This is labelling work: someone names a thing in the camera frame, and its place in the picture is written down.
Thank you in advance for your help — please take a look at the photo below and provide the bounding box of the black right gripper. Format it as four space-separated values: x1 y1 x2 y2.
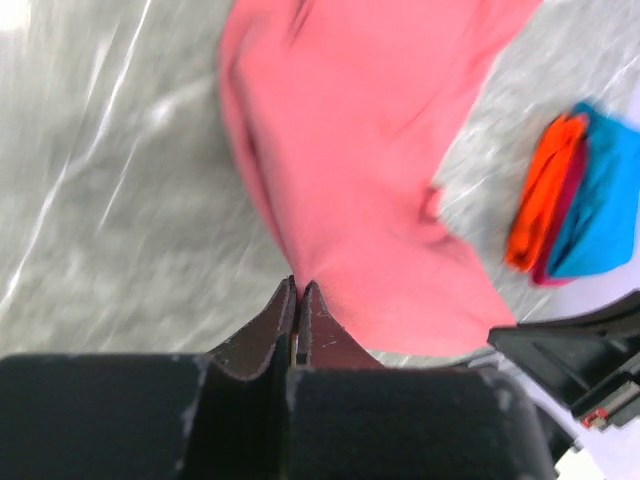
488 291 639 430

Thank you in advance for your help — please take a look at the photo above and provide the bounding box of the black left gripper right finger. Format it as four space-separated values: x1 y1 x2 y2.
285 284 556 479

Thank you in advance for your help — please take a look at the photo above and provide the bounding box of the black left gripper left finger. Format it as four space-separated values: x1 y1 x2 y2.
1 279 296 479

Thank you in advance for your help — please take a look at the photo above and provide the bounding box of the salmon pink t shirt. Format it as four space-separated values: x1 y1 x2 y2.
219 1 537 356

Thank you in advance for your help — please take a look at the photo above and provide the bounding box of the magenta folded t shirt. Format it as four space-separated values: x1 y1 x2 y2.
530 139 591 288

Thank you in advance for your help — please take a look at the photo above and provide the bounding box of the blue folded t shirt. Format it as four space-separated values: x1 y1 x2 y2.
547 101 639 279

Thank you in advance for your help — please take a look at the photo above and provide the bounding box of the orange folded t shirt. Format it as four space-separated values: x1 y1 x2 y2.
504 113 589 272

